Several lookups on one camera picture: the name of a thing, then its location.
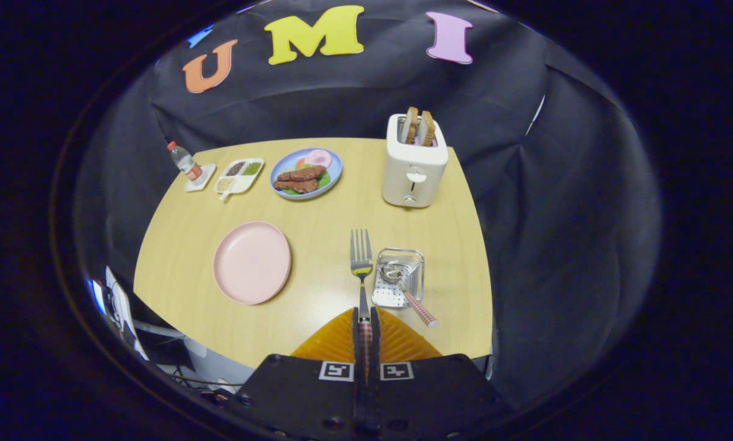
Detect brown meat strip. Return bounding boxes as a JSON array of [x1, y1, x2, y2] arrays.
[[273, 178, 319, 194], [277, 165, 327, 182]]

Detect fork with checked handle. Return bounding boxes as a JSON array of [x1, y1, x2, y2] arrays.
[[350, 229, 374, 383]]

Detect white square coaster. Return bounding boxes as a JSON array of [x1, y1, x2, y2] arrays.
[[184, 163, 217, 193]]

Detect metal wire basket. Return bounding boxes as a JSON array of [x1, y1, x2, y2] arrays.
[[371, 247, 425, 309]]

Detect white toaster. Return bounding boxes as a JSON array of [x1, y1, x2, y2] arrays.
[[382, 113, 449, 209]]

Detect pink plate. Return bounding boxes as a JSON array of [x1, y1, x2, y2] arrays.
[[213, 221, 292, 306]]

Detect white divided condiment tray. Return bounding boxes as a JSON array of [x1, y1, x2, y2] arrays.
[[214, 158, 265, 202]]

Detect spoon with checked handle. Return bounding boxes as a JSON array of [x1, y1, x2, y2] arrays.
[[380, 262, 439, 328]]

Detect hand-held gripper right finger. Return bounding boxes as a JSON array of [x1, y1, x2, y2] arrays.
[[371, 306, 514, 441]]

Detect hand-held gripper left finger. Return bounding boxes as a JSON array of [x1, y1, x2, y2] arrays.
[[229, 307, 362, 441]]

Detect clear water bottle red label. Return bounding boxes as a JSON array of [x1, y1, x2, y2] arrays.
[[167, 141, 203, 182]]

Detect blue plate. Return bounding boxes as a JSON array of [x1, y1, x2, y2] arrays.
[[270, 148, 343, 200]]

